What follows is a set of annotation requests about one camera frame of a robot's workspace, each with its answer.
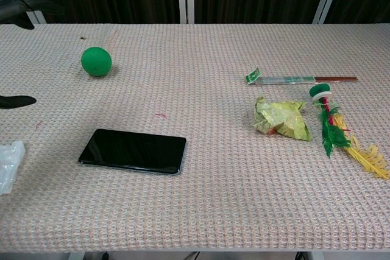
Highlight green ball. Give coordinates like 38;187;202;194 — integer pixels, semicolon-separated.
80;46;113;77

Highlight crumpled yellow-green wrapper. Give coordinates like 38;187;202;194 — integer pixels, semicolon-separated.
253;96;313;142

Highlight clear plastic bag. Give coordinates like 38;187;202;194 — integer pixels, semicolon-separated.
0;140;26;195

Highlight black smartphone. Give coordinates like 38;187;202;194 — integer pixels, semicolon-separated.
78;128;187;176

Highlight green yellow feather shuttlecock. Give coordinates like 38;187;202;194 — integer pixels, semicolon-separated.
308;84;390;181

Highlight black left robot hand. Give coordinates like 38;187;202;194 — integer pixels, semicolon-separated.
0;0;65;109

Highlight chopsticks in clear wrapper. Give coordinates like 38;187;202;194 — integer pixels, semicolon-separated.
245;67;358;85

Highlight woven pink white tablecloth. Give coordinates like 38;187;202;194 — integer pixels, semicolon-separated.
0;23;390;253

